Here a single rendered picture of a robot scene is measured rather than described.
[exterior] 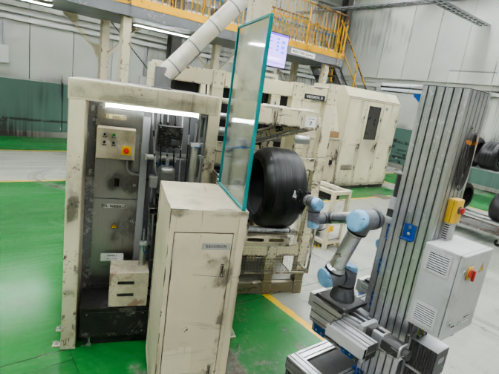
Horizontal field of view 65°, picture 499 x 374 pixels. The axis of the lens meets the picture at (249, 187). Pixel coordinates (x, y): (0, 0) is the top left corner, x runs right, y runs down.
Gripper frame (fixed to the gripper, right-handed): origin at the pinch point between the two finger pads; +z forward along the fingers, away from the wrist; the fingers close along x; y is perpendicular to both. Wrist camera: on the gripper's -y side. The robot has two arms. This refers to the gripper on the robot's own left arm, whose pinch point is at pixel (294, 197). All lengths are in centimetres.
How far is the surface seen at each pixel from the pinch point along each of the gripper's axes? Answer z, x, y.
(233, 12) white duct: 39, 47, 121
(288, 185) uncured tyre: 1.8, 4.7, 7.4
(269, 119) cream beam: 44, 9, 52
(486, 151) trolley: 252, -458, 53
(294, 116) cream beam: 43, -12, 56
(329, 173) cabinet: 437, -282, -22
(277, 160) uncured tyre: 10.8, 11.5, 23.2
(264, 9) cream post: 11, 33, 120
